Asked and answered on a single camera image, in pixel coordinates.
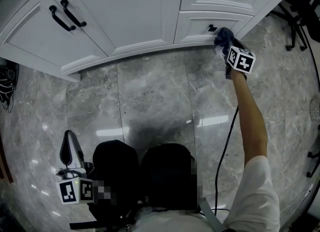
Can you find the grey shoulder strap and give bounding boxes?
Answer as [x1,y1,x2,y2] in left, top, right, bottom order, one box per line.
[197,197,227,232]

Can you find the person's right leg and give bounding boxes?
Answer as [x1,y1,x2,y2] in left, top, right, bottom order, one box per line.
[140,142,199,212]

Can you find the person's right forearm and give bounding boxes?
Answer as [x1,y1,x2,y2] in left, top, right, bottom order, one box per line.
[229,70,269,165]

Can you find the dark blue cloth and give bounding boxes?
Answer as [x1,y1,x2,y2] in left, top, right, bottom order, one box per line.
[213,26,236,55]

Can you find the black office chair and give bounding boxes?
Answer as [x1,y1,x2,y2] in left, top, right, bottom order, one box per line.
[269,0,320,52]

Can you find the person's left leg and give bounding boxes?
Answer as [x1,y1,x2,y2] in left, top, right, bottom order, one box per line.
[87,139,141,228]

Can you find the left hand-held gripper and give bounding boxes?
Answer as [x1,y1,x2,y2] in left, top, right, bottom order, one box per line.
[54,129,96,206]

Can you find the bundle of black cables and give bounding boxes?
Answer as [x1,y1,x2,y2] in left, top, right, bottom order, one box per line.
[0,59,20,114]

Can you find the white panelled locker door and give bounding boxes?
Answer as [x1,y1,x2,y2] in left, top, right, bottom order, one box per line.
[0,0,110,71]
[44,0,176,57]

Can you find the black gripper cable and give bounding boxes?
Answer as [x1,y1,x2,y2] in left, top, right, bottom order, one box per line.
[214,105,240,216]

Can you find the person's white shirt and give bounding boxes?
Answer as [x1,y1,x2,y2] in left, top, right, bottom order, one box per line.
[129,155,281,232]

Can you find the black bar door handle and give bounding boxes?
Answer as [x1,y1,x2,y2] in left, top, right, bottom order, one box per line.
[60,0,88,28]
[48,5,76,33]

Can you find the black chair base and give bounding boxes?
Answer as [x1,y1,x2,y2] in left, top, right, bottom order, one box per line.
[305,125,320,179]

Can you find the person's leg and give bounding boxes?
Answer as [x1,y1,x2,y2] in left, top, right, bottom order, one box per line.
[87,139,141,228]
[140,142,199,212]

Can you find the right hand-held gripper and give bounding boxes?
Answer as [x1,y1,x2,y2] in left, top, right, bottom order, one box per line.
[215,37,257,81]

